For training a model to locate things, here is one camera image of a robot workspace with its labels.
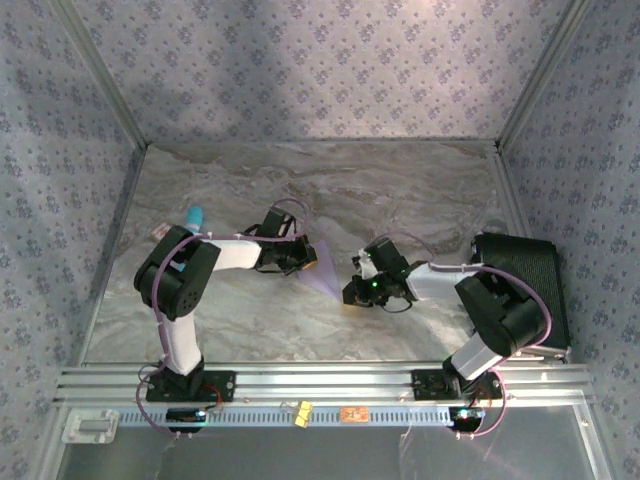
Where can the small red white card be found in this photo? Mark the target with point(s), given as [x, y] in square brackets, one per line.
[161, 230]

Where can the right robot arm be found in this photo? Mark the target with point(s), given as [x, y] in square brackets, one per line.
[500, 315]

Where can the orange label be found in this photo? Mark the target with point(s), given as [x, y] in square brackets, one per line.
[355, 414]

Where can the aluminium mounting rail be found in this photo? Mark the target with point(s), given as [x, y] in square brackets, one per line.
[325, 382]

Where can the teal blue cylinder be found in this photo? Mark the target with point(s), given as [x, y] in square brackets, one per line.
[196, 217]

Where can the purple paper sheet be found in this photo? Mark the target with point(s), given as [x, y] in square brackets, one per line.
[322, 270]

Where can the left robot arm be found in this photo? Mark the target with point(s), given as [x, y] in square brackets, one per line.
[180, 280]

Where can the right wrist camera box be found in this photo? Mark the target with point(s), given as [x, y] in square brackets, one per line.
[367, 270]

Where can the aluminium frame post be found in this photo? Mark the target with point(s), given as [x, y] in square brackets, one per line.
[548, 60]
[97, 60]

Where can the black controller board with LED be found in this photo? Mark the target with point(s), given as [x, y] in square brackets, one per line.
[466, 417]
[185, 416]

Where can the yellow binder clip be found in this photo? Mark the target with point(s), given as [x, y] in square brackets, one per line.
[302, 414]

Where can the black ribbed case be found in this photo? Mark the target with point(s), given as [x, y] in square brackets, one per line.
[525, 260]

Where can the clear acrylic panel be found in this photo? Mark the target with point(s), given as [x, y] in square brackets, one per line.
[325, 455]

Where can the white plastic bracket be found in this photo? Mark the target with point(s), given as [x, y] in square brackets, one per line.
[90, 426]

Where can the aluminium table edge strip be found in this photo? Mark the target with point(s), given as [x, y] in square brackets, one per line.
[111, 250]
[512, 200]

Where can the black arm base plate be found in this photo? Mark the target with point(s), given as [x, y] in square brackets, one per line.
[220, 385]
[430, 385]

